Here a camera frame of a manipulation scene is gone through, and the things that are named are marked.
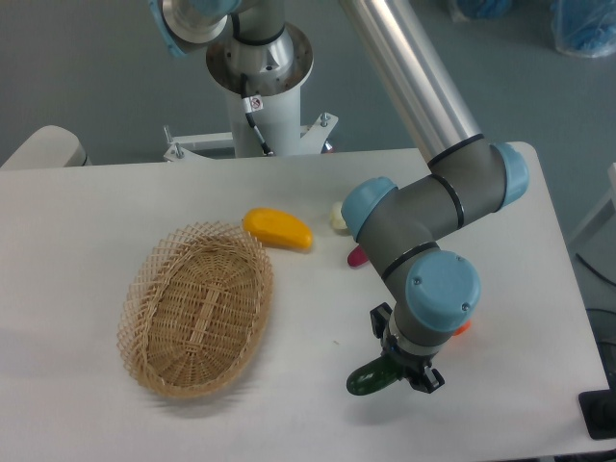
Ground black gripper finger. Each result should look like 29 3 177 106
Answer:
370 302 392 340
407 366 444 394

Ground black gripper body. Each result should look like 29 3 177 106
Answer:
383 319 437 375

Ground green toy cucumber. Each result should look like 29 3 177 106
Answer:
346 356 403 397

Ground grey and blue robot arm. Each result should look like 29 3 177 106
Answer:
149 1 529 396

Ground magenta toy vegetable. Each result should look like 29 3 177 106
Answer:
346 244 369 268

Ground orange toy carrot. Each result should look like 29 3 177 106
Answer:
453 321 472 336

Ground yellow toy mango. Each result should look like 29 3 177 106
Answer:
243 208 313 250

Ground black device at table edge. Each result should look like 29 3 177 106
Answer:
578 390 615 440

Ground oval wicker basket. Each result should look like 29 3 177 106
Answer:
117 222 273 398

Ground white furniture at right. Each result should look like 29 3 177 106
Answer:
568 164 615 248

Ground blue plastic bag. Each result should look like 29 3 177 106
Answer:
551 0 615 59

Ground white chair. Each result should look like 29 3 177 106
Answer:
1 125 91 171

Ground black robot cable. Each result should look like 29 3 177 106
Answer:
229 13 275 157

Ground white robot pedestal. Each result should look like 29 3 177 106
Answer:
165 23 339 162

